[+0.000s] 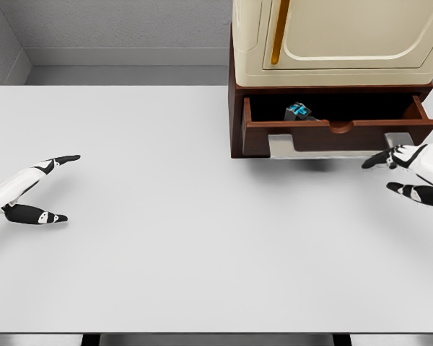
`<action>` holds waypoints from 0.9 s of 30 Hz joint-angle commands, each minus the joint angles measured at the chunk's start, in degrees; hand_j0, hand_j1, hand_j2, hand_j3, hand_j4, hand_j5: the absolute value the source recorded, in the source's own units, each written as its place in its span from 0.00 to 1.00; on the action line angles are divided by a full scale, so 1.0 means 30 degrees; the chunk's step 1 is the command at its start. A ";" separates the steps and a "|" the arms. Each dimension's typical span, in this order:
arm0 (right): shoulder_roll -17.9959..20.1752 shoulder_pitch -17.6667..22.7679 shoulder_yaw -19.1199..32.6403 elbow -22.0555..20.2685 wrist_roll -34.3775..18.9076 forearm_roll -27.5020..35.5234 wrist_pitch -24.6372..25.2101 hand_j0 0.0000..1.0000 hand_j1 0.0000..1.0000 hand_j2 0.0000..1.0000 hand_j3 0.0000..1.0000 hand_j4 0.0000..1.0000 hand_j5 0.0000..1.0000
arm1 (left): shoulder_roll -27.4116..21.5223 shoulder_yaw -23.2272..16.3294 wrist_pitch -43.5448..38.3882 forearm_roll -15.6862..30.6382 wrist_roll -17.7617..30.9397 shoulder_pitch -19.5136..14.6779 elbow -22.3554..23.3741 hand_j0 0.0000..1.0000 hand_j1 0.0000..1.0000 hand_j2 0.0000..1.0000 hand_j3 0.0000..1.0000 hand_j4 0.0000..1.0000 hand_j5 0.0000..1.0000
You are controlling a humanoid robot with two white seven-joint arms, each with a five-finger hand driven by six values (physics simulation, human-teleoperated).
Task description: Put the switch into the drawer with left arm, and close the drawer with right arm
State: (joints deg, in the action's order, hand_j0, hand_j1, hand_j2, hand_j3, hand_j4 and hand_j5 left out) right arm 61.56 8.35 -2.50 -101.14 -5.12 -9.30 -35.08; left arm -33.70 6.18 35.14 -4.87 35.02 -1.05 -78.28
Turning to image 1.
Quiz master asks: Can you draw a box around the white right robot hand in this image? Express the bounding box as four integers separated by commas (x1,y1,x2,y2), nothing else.
361,142,433,209

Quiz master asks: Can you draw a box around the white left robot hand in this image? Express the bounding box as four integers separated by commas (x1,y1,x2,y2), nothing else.
0,154,82,226

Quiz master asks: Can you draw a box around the brown wooden drawer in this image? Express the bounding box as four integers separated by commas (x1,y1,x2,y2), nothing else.
240,93,433,157

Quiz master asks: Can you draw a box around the cream cabinet with door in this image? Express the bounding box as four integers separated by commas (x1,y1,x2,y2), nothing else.
232,0,433,88

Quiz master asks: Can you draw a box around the brown wooden cabinet base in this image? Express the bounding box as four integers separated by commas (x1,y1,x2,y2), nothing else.
228,22,433,159

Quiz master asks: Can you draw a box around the black and blue switch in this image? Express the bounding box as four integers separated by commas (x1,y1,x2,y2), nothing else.
283,102,328,123

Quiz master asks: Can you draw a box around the golden door handle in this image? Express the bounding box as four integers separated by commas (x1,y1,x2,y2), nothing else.
270,0,290,66

